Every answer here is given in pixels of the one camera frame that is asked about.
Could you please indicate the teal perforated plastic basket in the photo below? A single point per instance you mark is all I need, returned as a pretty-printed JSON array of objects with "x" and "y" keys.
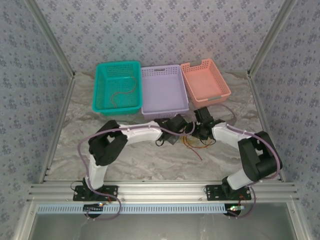
[{"x": 105, "y": 82}]

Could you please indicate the small circuit board with LED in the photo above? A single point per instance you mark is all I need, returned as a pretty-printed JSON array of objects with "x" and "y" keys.
[
  {"x": 235, "y": 208},
  {"x": 93, "y": 207}
]

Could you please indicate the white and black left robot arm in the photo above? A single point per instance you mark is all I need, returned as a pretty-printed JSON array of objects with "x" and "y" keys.
[{"x": 140, "y": 132}]

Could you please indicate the lilac perforated plastic basket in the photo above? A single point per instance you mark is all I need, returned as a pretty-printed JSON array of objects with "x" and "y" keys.
[{"x": 162, "y": 100}]

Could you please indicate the aluminium frame post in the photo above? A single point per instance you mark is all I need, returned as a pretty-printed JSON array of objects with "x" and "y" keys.
[
  {"x": 270, "y": 37},
  {"x": 53, "y": 37}
]

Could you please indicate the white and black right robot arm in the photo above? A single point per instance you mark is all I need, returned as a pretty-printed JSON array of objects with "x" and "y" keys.
[{"x": 225, "y": 135}]

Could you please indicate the salmon pink plastic basket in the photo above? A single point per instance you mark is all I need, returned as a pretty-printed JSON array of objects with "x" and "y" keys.
[{"x": 205, "y": 85}]

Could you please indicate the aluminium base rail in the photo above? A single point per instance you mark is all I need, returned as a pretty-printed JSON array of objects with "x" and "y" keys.
[{"x": 162, "y": 191}]

